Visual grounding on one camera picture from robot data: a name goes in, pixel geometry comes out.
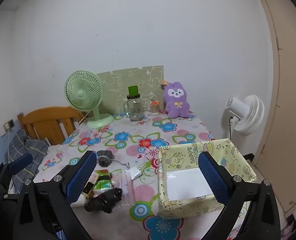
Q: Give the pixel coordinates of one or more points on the clear plastic bag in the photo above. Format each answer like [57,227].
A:
[125,187]

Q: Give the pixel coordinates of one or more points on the black plastic bag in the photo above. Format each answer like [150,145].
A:
[100,202]

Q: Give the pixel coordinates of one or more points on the white standing fan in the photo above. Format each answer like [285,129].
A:
[250,115]

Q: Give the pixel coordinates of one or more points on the grey plaid blanket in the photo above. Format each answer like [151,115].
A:
[33,147]

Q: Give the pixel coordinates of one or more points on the glass jar with green lid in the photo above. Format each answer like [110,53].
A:
[135,110]

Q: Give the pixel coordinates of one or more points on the green desk fan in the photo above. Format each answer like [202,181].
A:
[81,93]

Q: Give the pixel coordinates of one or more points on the green tissue packet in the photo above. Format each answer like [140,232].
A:
[101,183]

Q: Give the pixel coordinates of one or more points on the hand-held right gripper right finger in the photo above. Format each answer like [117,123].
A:
[213,180]

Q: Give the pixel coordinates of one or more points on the purple plush rabbit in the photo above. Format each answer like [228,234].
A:
[175,105]

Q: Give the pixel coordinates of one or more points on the green patterned board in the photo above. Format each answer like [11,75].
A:
[138,77]

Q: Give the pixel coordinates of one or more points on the small white packet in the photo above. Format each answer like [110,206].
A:
[135,173]

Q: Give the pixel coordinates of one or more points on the pink black bag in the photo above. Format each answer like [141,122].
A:
[290,228]

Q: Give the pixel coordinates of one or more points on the yellow patterned box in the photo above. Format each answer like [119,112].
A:
[178,155]

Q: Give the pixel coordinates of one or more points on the wooden chair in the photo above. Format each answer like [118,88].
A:
[45,127]

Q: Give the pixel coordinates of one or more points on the swab jar with orange lid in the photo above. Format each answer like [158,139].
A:
[154,108]

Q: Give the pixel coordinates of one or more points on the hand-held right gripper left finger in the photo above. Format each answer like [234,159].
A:
[81,177]

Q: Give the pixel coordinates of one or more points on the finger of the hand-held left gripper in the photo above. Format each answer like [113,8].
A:
[20,162]

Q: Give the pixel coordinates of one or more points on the wall outlet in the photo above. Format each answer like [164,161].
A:
[9,125]

